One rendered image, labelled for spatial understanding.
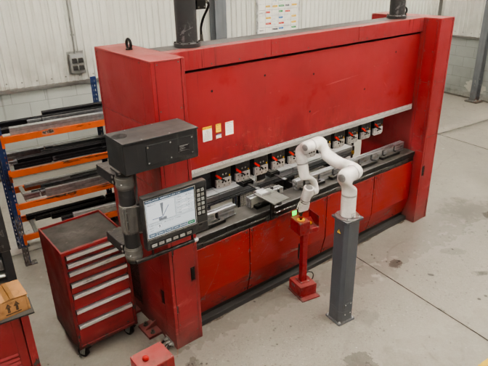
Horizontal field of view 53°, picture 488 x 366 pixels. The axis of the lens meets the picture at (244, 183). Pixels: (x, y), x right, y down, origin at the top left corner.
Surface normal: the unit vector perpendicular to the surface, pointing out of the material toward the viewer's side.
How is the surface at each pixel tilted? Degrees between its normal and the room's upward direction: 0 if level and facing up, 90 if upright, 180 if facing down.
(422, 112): 90
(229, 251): 90
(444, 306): 0
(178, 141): 90
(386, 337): 0
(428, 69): 90
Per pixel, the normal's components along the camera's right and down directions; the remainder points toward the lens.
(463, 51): -0.84, 0.24
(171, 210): 0.61, 0.32
